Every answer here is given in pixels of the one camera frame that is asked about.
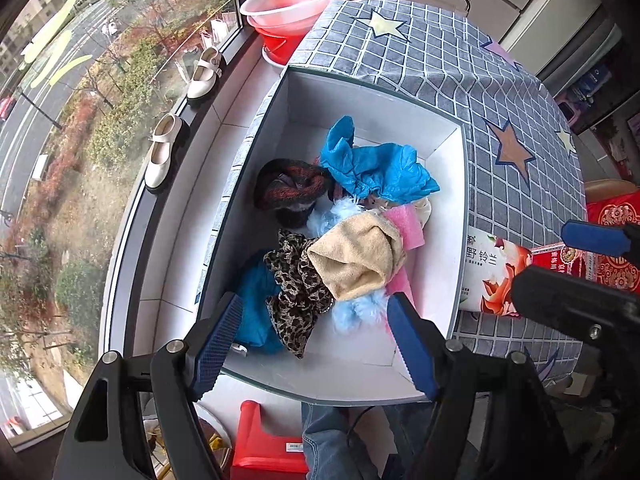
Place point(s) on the round white stand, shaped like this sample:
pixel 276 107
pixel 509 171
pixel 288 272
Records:
pixel 210 435

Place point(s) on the white shoe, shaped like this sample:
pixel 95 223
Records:
pixel 205 72
pixel 162 152

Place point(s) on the white storage box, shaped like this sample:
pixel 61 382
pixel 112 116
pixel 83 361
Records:
pixel 380 120

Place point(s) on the blue plastic shoe cover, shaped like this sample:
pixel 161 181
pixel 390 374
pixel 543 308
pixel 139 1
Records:
pixel 255 300
pixel 375 170

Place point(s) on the floral tissue box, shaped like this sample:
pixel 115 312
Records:
pixel 492 280

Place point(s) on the beige cabinet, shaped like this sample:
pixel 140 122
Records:
pixel 525 5

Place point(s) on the leopard print scrunchie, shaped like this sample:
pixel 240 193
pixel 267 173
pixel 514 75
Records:
pixel 295 300

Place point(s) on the blue bag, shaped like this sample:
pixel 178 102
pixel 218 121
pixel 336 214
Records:
pixel 595 80

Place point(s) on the light blue fluffy cloth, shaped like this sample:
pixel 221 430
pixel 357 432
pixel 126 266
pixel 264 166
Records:
pixel 357 312

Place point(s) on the pink plastic stool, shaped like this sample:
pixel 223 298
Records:
pixel 567 105

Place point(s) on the grey checked star tablecloth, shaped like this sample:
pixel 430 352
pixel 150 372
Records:
pixel 450 60

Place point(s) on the red patterned box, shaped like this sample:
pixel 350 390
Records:
pixel 612 267

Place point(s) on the beige cloth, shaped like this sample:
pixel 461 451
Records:
pixel 355 255

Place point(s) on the pink plastic basin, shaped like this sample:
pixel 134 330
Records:
pixel 290 5

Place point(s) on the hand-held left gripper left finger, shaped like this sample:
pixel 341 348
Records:
pixel 215 345

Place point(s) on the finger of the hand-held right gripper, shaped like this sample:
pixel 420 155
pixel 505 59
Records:
pixel 595 235
pixel 560 300

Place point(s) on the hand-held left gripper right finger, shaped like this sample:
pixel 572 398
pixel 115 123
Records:
pixel 412 345

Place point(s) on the person's legs in jeans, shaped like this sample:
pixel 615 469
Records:
pixel 325 440

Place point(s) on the dark purple knitted hat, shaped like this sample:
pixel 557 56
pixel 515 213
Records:
pixel 285 185

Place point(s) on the red plastic stool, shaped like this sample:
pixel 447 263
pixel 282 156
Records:
pixel 265 450

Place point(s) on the wooden chair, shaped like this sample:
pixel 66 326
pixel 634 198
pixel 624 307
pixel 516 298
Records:
pixel 602 190

